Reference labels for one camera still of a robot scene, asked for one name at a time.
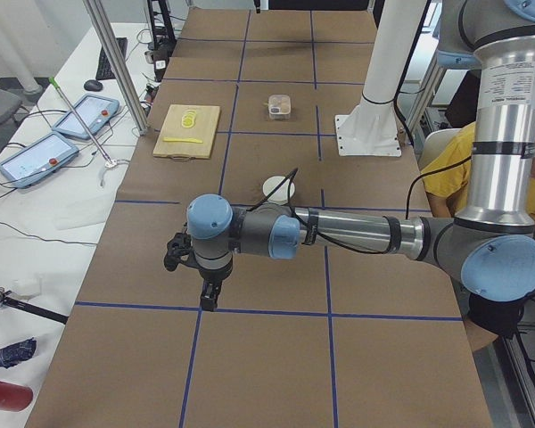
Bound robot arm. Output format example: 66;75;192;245
186;1;535;311

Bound black computer mouse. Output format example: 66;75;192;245
83;79;103;92

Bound teach pendant near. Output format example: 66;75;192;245
0;131;79;189

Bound white bowl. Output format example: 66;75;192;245
262;176;295;205

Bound black keyboard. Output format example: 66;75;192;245
95;37;129;82

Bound red bottle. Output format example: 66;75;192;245
0;381;34;412

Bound person in yellow shirt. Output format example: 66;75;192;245
420;120;535;340

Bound yellow plastic knife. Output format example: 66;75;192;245
162;137;203;144

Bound clear plastic egg box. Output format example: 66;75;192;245
267;94;292;120

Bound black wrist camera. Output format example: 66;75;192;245
163;232;197;272

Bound lemon slice leftmost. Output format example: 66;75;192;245
181;120;196;128

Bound teach pendant far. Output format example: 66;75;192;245
52;94;120;140

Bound folded dark umbrella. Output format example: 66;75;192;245
0;338;37;368

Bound aluminium frame post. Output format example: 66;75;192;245
83;0;148;136

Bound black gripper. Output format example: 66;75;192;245
198;266;232;311

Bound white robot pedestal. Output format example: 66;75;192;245
335;0;429;157

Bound wooden cutting board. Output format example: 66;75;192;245
152;104;220;160

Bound black tripod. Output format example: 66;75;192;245
0;287;69;325

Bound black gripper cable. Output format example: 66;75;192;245
244;167;393;256

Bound teach pendant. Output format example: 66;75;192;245
0;131;79;189
52;94;120;140

